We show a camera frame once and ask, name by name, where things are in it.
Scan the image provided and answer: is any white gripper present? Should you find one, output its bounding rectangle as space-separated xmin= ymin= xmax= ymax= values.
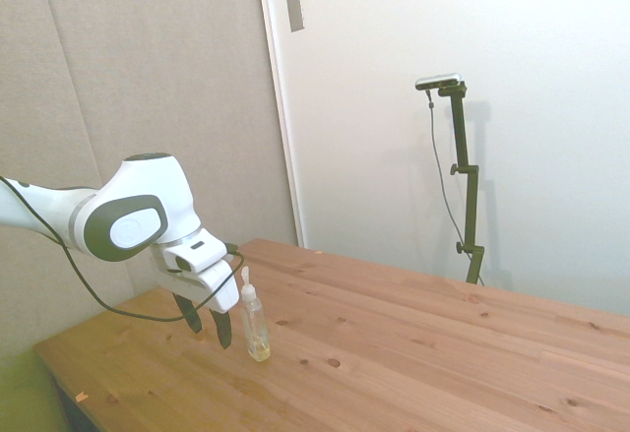
xmin=150 ymin=246 xmax=240 ymax=350

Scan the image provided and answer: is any clear sanitizer bottle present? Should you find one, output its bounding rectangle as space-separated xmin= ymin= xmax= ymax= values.
xmin=238 ymin=265 xmax=272 ymax=363

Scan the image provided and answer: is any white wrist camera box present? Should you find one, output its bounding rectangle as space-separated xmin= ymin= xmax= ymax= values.
xmin=160 ymin=231 xmax=230 ymax=275

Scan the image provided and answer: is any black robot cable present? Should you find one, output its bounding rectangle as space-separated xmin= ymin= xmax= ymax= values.
xmin=0 ymin=175 xmax=246 ymax=324

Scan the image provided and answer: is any white door frame strip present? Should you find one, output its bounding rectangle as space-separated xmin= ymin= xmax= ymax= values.
xmin=254 ymin=0 xmax=306 ymax=249

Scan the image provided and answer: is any black camera stand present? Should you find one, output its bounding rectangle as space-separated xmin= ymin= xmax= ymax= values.
xmin=436 ymin=80 xmax=486 ymax=285

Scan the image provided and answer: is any grey wall plate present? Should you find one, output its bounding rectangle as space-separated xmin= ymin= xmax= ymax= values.
xmin=285 ymin=0 xmax=306 ymax=33

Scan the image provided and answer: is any grey exterior camera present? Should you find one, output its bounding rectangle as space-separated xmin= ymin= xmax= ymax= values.
xmin=414 ymin=72 xmax=464 ymax=92

